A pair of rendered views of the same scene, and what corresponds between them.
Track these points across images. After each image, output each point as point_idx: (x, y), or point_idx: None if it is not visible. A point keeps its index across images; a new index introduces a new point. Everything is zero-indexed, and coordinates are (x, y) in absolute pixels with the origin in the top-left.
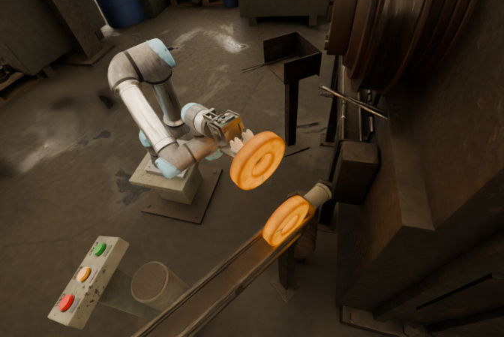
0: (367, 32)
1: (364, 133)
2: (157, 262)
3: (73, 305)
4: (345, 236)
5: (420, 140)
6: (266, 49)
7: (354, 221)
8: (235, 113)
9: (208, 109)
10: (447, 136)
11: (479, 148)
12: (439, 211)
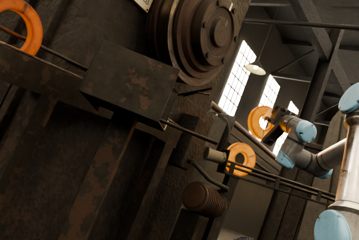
0: None
1: (140, 131)
2: None
3: None
4: (140, 231)
5: (187, 96)
6: (165, 86)
7: (159, 191)
8: (276, 105)
9: (293, 117)
10: (202, 85)
11: (213, 82)
12: (206, 109)
